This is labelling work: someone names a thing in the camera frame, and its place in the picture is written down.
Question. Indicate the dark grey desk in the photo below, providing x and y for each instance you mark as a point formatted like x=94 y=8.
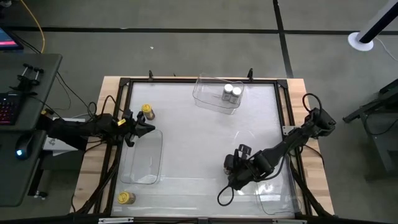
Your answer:
x=12 y=180

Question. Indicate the black clamp holder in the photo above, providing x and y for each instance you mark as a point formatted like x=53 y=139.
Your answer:
x=29 y=81

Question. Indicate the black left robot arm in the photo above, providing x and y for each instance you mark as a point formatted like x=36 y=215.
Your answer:
x=77 y=130

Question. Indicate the clear plastic bin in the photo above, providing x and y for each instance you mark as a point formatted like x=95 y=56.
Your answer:
x=276 y=199
x=208 y=96
x=143 y=161

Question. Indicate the white-based stand with pole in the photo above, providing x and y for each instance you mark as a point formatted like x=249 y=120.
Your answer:
x=354 y=42

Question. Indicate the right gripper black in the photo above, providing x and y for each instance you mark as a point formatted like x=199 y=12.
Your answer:
x=247 y=169

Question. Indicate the black computer mouse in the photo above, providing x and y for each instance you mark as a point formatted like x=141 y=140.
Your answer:
x=24 y=146

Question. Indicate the monitor with pink stripe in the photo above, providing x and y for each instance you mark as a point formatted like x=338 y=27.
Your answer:
x=7 y=40

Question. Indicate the grey metal bracket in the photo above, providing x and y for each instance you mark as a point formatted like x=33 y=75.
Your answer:
x=115 y=220
x=289 y=221

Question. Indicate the dark metal stand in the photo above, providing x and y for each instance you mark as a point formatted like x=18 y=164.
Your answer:
x=381 y=140

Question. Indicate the white-label glass spice jar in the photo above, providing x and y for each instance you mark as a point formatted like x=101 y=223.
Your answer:
x=228 y=88
x=236 y=91

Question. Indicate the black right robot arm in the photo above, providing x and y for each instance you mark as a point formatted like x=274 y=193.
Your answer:
x=292 y=138

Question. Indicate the white box with logo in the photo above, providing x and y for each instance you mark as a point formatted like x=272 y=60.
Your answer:
x=59 y=146

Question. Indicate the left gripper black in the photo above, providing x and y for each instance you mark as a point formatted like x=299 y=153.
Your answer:
x=130 y=129

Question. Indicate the backlit black keyboard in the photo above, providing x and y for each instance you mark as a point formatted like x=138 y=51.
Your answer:
x=9 y=109

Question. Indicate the black frame clamp knob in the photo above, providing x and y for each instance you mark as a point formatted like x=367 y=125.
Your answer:
x=150 y=75
x=250 y=74

